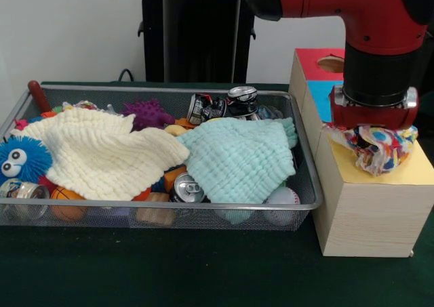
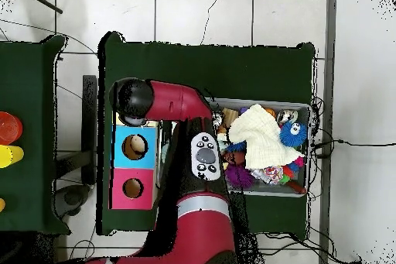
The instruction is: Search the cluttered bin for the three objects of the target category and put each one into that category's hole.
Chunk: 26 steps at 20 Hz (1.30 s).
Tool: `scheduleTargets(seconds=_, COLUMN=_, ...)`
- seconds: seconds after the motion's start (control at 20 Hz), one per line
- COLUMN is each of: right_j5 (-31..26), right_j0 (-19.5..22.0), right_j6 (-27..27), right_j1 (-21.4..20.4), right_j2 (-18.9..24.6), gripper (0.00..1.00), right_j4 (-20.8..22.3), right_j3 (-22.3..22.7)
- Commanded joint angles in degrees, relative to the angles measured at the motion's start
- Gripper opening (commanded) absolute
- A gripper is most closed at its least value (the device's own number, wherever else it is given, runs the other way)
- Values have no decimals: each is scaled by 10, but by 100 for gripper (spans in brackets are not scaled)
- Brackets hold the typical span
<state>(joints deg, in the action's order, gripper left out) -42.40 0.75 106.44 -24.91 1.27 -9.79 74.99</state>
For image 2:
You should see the blue spiky ball with eyes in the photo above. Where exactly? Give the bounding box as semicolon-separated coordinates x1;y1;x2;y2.
278;120;308;148

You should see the wooden box with three holes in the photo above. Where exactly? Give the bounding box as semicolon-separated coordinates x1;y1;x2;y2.
109;111;159;211

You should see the purple spiky toy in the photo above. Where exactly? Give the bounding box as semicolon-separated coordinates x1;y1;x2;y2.
224;163;256;189

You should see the plain wooden block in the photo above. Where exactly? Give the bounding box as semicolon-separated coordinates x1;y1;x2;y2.
220;107;240;129

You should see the black power cable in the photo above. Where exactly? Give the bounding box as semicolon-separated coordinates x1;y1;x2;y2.
312;139;396;158

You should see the dark tripod leg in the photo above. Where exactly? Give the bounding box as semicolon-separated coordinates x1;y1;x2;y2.
12;0;64;15

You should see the neighbouring green covered table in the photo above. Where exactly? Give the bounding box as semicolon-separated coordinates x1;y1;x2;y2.
0;34;72;235

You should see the cream waffle cloth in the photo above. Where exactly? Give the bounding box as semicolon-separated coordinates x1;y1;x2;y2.
227;103;306;170

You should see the grey round base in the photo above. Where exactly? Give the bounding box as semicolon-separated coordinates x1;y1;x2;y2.
54;183;91;218

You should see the labelled tin can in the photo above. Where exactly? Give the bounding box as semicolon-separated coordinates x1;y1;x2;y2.
276;108;299;125

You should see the shallow clear mesh bin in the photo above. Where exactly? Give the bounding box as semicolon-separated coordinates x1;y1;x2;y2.
205;96;312;198

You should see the red wooden handle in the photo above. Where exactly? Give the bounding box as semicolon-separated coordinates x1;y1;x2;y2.
285;180;307;195

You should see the red plastic cup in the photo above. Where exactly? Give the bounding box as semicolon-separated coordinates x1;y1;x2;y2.
0;111;23;146

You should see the black upright stand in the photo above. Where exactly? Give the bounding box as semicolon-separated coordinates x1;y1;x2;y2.
81;74;98;186

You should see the dark green table cloth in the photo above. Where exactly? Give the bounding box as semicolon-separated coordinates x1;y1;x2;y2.
95;30;316;242

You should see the yellow plastic cup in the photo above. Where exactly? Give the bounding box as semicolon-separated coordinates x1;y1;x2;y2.
0;144;25;169

